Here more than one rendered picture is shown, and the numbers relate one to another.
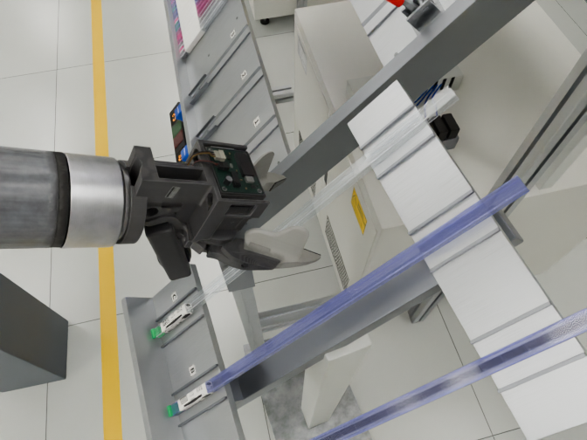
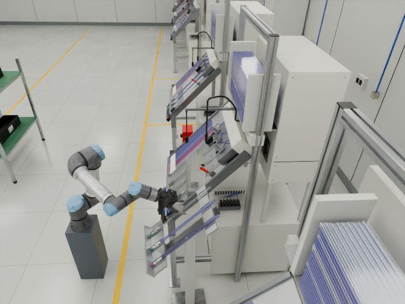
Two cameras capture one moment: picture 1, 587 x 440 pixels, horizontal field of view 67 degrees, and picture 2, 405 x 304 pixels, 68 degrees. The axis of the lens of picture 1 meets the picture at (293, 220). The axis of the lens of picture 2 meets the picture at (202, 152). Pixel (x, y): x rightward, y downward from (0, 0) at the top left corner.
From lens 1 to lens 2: 1.36 m
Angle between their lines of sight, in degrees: 25
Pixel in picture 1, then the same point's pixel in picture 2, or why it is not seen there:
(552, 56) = (279, 189)
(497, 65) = (261, 189)
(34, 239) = (145, 196)
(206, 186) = (169, 195)
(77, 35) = (131, 161)
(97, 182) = (154, 190)
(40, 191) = (148, 190)
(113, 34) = (144, 162)
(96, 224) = (153, 196)
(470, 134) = not seen: hidden behind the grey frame
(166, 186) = (163, 193)
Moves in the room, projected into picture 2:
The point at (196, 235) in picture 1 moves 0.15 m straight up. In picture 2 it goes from (166, 202) to (164, 182)
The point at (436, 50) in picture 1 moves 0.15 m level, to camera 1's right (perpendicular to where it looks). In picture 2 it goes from (214, 180) to (238, 184)
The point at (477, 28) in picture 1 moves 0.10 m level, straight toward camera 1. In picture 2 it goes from (220, 178) to (211, 186)
